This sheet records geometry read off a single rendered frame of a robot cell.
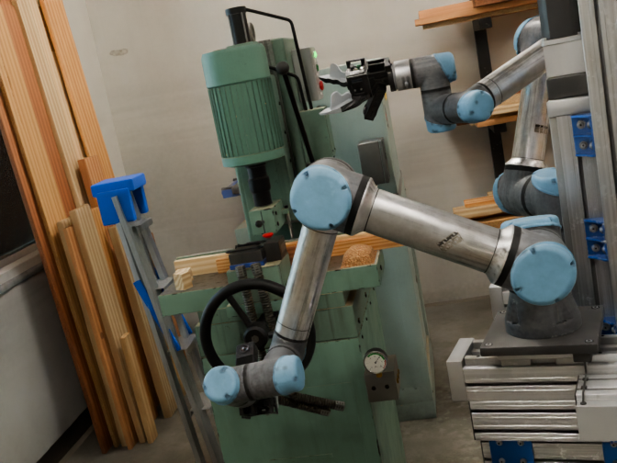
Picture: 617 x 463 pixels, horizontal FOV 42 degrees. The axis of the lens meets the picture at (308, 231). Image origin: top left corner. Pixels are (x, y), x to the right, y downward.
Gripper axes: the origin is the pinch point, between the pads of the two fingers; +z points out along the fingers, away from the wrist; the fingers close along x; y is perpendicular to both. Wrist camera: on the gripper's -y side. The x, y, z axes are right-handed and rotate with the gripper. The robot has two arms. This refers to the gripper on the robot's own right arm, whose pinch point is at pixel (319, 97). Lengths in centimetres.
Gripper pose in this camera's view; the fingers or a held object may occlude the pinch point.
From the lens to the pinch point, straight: 212.2
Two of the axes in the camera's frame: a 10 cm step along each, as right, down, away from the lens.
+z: -9.7, 1.5, 1.8
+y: -2.3, -6.6, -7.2
